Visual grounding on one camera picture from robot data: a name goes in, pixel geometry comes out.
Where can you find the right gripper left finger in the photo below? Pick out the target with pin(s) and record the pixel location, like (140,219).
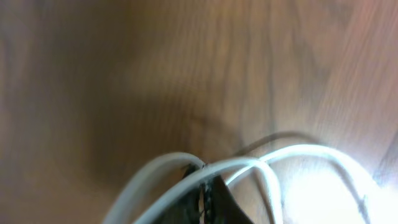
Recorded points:
(184,211)

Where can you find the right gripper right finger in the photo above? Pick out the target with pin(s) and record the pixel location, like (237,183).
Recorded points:
(220,206)

